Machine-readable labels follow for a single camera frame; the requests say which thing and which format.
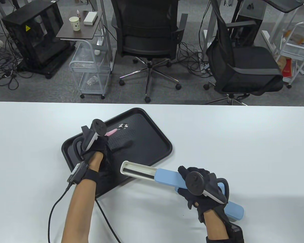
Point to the black plastic tray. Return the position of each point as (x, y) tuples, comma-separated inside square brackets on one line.
[(147, 141)]

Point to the black mesh office chair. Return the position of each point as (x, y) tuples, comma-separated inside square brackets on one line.
[(149, 43), (250, 63)]

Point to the black computer case on cart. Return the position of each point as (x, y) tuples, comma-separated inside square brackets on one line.
[(38, 38)]

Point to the person's left hand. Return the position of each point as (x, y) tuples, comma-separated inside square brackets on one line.
[(102, 145)]

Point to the dark grey desk top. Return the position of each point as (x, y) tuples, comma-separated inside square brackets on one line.
[(286, 6)]

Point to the person's left forearm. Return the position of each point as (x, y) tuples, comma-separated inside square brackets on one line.
[(81, 207)]

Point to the white desk leg frame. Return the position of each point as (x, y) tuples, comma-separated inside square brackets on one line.
[(267, 38), (209, 38), (104, 22)]

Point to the person's right forearm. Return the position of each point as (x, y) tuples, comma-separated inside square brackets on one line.
[(216, 225)]

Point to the black chopstick utensil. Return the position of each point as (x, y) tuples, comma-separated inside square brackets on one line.
[(139, 173), (139, 169)]

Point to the clear plastic bag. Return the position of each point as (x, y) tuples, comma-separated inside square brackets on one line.
[(92, 81)]

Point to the person's right hand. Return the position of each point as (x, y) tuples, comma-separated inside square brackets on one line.
[(197, 170)]

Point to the black computer tower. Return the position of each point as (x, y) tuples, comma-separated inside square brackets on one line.
[(253, 33)]

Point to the brown side table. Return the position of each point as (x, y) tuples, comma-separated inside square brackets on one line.
[(73, 34)]

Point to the white rectangular box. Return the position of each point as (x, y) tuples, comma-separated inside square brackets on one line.
[(90, 18)]

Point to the white paper cup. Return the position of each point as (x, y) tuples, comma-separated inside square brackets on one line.
[(74, 24)]

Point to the blue lidded lunch box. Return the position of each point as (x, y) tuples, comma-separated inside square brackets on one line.
[(167, 177), (234, 210)]

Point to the black round hand controller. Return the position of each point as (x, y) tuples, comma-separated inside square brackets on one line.
[(91, 138), (195, 183)]

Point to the white power strip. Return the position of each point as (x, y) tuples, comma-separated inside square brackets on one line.
[(200, 57)]

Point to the black wrist sensor module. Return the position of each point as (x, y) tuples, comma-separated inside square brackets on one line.
[(236, 234), (77, 174)]

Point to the red and orange bag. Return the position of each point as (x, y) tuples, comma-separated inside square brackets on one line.
[(286, 68)]

